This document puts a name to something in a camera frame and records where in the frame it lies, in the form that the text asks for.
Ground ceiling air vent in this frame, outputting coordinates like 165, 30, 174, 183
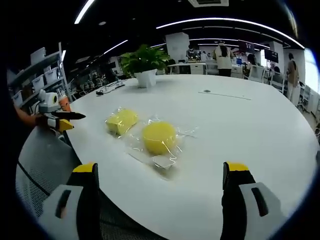
187, 0, 230, 8

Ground table cable cover strip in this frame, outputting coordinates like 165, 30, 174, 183
198, 88, 252, 101

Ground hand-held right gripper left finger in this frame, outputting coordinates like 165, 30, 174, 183
37, 161, 102, 240

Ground orange drink cup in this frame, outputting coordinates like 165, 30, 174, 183
57, 95, 73, 112

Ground round yellow silicone block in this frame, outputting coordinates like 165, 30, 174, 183
124, 114, 201, 177

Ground hanging dark screen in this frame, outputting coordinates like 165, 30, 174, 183
237, 39, 255, 53
263, 48, 280, 61

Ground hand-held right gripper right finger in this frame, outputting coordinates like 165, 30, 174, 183
219, 161, 291, 240

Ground black cables on table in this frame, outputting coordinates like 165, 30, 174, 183
95, 80, 126, 96

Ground rectangular yellow silicone block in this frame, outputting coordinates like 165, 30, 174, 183
104, 106, 140, 137

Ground metal shelf with storage boxes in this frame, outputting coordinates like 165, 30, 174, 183
7, 41, 74, 114

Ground person's left hand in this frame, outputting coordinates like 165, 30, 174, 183
34, 115, 50, 129

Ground green potted plant white pot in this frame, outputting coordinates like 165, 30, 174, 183
118, 44, 172, 89

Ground grey mesh office chair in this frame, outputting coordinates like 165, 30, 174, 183
15, 129, 163, 240

